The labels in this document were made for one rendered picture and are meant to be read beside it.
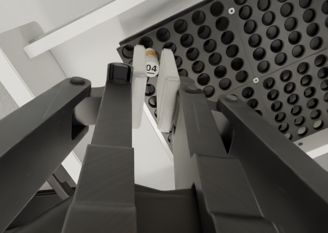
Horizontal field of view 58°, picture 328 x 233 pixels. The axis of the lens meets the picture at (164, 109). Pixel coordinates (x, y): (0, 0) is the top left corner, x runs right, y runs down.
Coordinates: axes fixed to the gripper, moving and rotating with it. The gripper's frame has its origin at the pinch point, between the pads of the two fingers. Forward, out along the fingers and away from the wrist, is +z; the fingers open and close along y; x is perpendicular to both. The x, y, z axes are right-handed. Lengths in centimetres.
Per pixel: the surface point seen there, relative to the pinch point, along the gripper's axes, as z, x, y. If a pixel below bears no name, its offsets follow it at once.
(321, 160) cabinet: 36, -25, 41
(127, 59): 10.7, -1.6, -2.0
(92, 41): 17.0, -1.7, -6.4
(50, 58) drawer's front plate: 15.9, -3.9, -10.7
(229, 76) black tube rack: 10.7, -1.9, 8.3
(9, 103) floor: 100, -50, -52
